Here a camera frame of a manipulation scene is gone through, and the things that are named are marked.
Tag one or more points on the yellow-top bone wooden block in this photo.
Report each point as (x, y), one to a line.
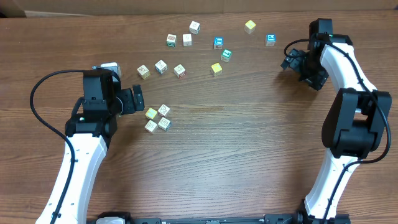
(151, 113)

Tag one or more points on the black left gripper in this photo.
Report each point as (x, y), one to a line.
(137, 98)

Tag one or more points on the red-sided white wooden block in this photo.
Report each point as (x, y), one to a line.
(187, 40)

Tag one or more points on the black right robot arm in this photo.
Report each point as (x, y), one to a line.
(354, 124)

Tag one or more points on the yellow S wooden block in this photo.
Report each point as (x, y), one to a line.
(143, 71)

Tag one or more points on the blue-top P wooden block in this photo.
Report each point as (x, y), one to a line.
(270, 40)

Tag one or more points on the teal J wooden block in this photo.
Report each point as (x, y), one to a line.
(194, 27)

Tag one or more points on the red P wooden block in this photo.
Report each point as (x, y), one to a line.
(180, 71)

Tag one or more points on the green B wooden block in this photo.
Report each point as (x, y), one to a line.
(171, 40)

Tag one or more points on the yellow-top face wooden block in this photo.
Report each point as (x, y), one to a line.
(216, 69)

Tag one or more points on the red-top C wooden block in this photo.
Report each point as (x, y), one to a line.
(151, 126)

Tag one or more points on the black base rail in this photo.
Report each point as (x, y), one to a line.
(298, 217)

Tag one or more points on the white I wooden block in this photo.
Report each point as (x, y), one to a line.
(164, 110)

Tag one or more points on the plain yellow-top wooden block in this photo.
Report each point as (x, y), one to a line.
(249, 27)

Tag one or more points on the blue B wooden block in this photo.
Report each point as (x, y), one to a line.
(164, 124)

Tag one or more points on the green-top L wooden block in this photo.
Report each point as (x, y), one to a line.
(226, 55)

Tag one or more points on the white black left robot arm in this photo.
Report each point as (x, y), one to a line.
(87, 137)

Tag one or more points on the blue-sided white wooden block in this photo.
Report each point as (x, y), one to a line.
(161, 66)

